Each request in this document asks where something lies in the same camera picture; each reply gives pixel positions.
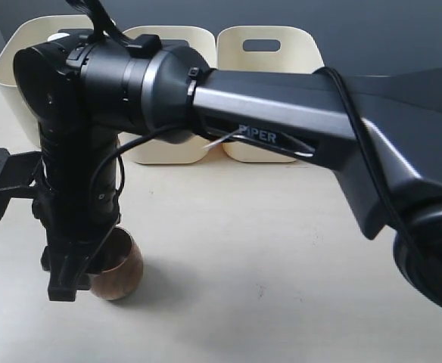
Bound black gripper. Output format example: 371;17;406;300
33;126;120;302

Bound right cream plastic bin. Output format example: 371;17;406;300
216;25;325;164

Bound clear plastic bottle white cap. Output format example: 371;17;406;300
47;32;70;42

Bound brown wooden cup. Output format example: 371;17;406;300
90;226;144;302

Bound left cream plastic bin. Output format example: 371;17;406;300
0;15;92;147

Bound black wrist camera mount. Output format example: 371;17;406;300
0;147;41;221

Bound cream plastic bin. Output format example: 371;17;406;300
216;25;325;164
0;15;92;147
124;25;217;165

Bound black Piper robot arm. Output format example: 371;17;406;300
13;33;442;308

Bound middle cream plastic bin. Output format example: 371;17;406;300
124;25;217;165

